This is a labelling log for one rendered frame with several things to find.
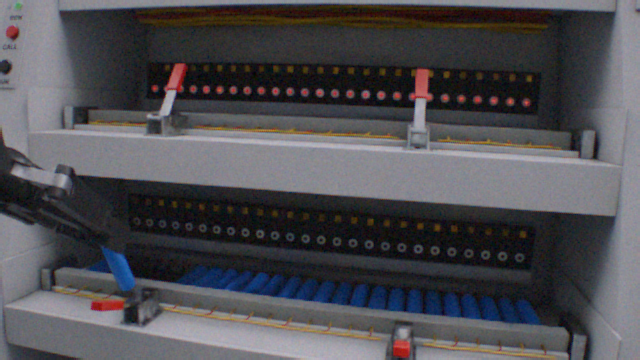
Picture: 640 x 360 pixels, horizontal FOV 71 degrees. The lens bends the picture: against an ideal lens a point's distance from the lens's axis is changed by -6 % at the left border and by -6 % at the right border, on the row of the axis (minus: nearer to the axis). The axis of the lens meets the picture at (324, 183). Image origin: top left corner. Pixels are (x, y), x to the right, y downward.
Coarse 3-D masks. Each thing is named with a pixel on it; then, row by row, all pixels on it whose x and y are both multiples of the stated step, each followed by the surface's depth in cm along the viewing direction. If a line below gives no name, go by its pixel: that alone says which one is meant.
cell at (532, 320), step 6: (522, 300) 52; (516, 306) 52; (522, 306) 50; (528, 306) 50; (522, 312) 49; (528, 312) 49; (534, 312) 49; (522, 318) 48; (528, 318) 47; (534, 318) 47; (528, 324) 46; (534, 324) 46; (540, 324) 46
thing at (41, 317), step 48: (144, 240) 65; (192, 240) 64; (48, 288) 53; (576, 288) 47; (48, 336) 48; (96, 336) 46; (144, 336) 45; (192, 336) 45; (240, 336) 45; (288, 336) 46; (336, 336) 46; (576, 336) 42
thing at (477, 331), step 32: (64, 288) 52; (96, 288) 52; (160, 288) 50; (192, 288) 51; (288, 320) 47; (320, 320) 47; (352, 320) 46; (384, 320) 46; (416, 320) 45; (448, 320) 45; (480, 320) 45; (544, 352) 42
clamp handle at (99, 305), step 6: (138, 294) 47; (96, 300) 41; (102, 300) 42; (114, 300) 43; (138, 300) 47; (96, 306) 40; (102, 306) 40; (108, 306) 41; (114, 306) 42; (120, 306) 43; (126, 306) 44
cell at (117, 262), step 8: (104, 248) 46; (112, 256) 47; (120, 256) 48; (112, 264) 48; (120, 264) 48; (112, 272) 49; (120, 272) 48; (128, 272) 49; (120, 280) 49; (128, 280) 50; (120, 288) 50; (128, 288) 50
